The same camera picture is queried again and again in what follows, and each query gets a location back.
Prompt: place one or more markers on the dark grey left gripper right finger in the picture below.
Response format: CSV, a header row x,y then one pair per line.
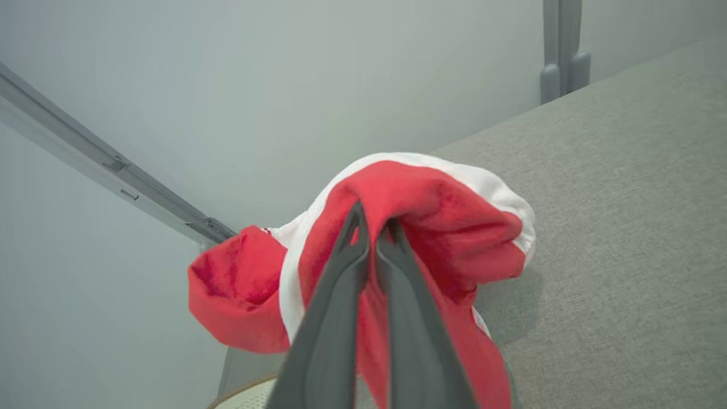
x,y
417,352

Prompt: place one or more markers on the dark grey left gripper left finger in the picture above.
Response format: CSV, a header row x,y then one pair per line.
x,y
329,341

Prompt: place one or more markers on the red shorts with white trim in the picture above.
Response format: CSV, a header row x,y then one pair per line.
x,y
431,216

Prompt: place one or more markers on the cream perforated laundry basket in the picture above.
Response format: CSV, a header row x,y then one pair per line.
x,y
250,400

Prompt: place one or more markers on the grey fabric sofa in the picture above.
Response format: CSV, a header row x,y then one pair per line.
x,y
625,255

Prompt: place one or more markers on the grey partition post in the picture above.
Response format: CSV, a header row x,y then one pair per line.
x,y
550,79

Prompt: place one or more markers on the grey metal frame rail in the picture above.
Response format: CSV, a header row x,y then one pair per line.
x,y
85,153

